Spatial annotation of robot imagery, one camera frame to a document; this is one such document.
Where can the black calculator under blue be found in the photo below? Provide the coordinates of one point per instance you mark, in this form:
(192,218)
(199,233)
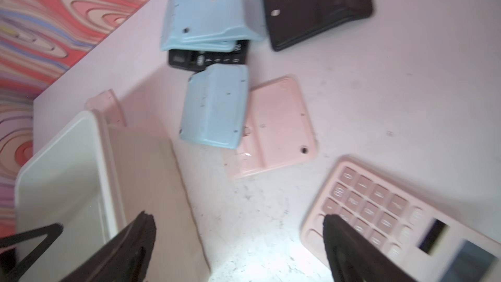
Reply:
(195,61)

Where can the pink calculator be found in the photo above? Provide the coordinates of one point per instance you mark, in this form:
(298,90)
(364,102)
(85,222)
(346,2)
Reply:
(109,106)
(277,133)

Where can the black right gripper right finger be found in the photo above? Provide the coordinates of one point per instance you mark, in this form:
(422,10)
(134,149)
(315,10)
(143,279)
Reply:
(352,258)

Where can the light blue calculator upside down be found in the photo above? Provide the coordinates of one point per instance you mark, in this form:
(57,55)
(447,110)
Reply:
(211,25)

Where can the white plastic storage box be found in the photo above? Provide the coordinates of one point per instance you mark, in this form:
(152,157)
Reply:
(94,178)

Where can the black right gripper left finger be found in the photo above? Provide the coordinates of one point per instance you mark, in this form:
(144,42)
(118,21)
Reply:
(126,257)

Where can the pink calculator face up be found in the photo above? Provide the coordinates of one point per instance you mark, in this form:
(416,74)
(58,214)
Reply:
(424,242)

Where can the black calculator upside down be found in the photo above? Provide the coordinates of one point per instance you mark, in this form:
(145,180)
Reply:
(292,21)

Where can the light blue calculator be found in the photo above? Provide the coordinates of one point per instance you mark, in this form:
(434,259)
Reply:
(211,25)
(215,106)

